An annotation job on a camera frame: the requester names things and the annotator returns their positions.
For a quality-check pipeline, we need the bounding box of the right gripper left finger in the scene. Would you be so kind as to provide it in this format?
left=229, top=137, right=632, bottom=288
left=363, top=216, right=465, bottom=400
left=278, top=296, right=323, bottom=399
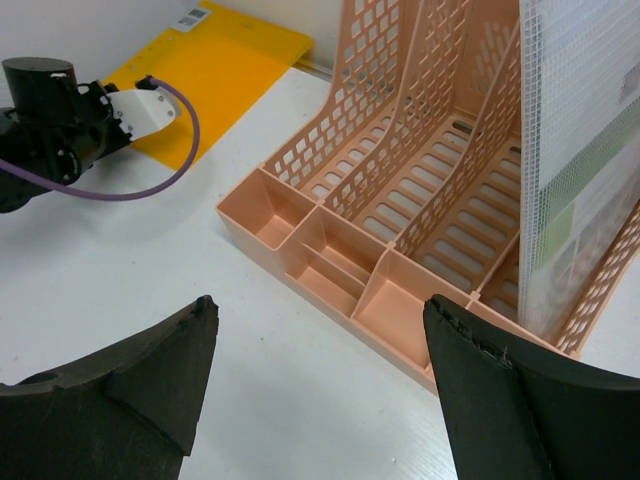
left=1, top=295, right=219, bottom=479

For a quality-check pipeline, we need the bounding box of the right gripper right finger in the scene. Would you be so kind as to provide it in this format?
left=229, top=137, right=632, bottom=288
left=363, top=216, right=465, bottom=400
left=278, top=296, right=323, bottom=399
left=423, top=295, right=639, bottom=479

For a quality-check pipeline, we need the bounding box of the pink desktop file organizer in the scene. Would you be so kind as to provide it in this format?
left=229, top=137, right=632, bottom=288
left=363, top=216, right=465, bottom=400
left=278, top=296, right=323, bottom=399
left=217, top=1, right=639, bottom=390

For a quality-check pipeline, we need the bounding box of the clear mesh document pouch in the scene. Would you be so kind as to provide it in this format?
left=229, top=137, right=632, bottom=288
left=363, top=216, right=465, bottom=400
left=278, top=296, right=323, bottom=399
left=518, top=1, right=639, bottom=337

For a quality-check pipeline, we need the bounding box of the yellow folder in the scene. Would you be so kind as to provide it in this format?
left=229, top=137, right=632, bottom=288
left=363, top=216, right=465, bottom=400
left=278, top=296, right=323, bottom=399
left=105, top=1, right=313, bottom=155

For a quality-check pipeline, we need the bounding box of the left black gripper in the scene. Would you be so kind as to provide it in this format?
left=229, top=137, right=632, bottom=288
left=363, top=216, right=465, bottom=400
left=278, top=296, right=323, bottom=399
left=1, top=57, right=132, bottom=185

